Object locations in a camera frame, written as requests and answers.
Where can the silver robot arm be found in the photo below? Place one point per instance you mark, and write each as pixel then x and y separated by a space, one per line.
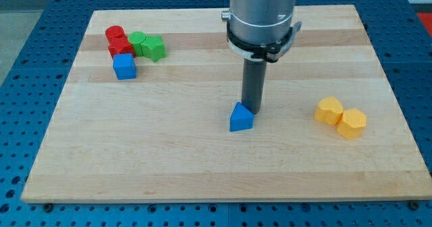
pixel 260 22

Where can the blue triangle block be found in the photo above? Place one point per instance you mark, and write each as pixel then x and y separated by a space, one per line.
pixel 241 118

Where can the green star block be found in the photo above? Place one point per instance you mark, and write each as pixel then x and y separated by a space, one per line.
pixel 153 48

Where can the green cylinder block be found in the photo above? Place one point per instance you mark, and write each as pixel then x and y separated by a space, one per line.
pixel 136 39

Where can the wooden board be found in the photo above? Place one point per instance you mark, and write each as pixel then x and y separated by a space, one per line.
pixel 164 136

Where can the yellow heart block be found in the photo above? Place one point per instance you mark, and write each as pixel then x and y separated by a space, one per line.
pixel 329 110

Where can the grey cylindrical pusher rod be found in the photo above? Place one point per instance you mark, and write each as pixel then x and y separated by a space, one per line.
pixel 252 84

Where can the red star block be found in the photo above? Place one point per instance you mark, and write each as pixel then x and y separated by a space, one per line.
pixel 120 46

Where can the yellow hexagon block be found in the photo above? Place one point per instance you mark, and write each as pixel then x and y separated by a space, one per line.
pixel 352 123

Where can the blue cube block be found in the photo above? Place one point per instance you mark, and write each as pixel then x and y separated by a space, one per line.
pixel 124 66

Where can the red cylinder block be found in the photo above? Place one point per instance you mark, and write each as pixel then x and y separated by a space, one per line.
pixel 114 32

